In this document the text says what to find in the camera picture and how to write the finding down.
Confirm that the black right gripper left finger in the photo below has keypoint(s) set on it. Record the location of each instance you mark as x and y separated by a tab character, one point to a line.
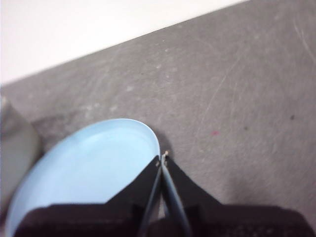
98	219

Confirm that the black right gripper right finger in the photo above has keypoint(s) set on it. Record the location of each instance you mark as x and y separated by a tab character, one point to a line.
234	222

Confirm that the light blue round plate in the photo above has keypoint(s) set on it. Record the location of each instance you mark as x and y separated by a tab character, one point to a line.
86	160

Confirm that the grey-green electric steamer pot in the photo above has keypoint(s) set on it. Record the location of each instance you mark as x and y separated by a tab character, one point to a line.
14	145

